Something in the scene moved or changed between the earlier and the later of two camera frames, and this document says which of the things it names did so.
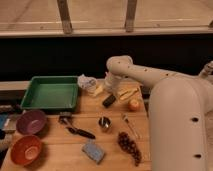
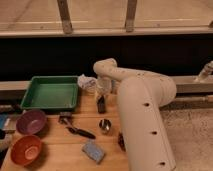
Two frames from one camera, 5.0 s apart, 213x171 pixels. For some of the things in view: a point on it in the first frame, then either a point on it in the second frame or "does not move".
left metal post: (65, 16) does not move
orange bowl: (26, 150) does not move
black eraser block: (109, 101) -> (101, 103)
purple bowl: (31, 122) does not move
